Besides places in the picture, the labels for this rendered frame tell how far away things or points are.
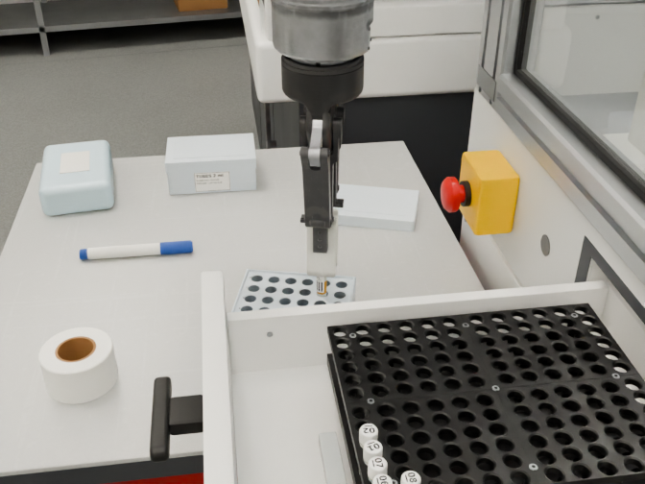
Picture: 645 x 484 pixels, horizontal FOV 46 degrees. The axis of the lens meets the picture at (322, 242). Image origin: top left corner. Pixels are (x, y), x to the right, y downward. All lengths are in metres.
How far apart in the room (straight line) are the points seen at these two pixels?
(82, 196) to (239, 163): 0.22
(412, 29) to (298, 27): 0.64
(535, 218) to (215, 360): 0.40
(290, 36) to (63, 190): 0.50
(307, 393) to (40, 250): 0.49
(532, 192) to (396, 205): 0.27
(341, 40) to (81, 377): 0.39
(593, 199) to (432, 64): 0.66
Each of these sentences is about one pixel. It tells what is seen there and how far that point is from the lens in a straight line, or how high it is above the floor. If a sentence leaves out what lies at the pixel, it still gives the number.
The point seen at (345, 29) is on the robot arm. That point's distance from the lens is 0.66.
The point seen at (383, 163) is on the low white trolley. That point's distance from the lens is 1.18.
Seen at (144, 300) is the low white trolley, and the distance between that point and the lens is 0.90.
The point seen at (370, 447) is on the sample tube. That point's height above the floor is 0.91.
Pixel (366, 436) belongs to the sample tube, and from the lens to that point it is 0.52.
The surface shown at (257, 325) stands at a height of 0.89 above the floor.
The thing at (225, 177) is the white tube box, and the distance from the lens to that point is 1.09.
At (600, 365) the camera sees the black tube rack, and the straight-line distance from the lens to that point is 0.62.
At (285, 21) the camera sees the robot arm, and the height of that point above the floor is 1.10.
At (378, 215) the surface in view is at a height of 0.78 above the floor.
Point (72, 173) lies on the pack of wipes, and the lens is 1.11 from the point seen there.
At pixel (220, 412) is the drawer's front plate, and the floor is 0.93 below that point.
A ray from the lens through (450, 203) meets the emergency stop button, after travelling 0.85.
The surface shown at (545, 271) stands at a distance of 0.80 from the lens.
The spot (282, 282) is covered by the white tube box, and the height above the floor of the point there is 0.80.
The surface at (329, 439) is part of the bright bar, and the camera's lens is 0.60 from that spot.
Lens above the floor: 1.29
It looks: 32 degrees down
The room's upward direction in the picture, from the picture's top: straight up
